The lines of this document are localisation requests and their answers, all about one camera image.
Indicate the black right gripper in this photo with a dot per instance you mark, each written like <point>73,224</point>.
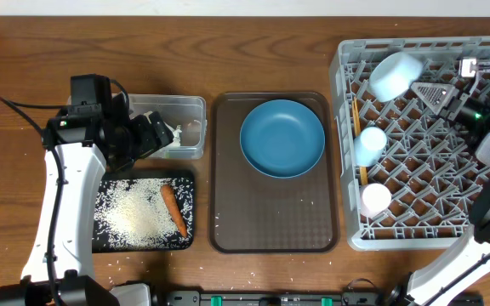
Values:
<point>455,104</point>

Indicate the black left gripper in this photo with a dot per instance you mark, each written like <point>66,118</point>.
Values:
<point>150,143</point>

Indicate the white tissue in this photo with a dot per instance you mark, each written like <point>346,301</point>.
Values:
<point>176,131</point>

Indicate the light blue rice bowl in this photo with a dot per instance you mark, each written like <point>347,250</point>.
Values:
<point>394,76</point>

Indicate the orange carrot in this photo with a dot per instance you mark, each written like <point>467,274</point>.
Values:
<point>173,209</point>

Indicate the light blue cup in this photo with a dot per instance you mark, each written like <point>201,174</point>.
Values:
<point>369,146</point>

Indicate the pink cup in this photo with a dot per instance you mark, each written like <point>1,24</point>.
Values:
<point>374,199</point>

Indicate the dark blue plate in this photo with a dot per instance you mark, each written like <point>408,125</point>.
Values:
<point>282,138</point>

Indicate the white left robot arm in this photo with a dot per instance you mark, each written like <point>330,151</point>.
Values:
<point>60,267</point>

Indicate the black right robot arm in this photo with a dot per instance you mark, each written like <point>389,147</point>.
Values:
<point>467,260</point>

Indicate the grey dishwasher rack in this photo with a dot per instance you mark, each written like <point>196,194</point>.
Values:
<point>430,171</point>

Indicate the clear plastic bin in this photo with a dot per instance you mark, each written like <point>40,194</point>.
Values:
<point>187,111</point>

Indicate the black tray bin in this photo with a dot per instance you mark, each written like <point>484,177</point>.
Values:
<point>143,178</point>

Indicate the brown serving tray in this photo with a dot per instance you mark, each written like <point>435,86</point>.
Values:
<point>251,212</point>

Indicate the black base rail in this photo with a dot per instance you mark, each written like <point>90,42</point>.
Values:
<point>193,298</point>

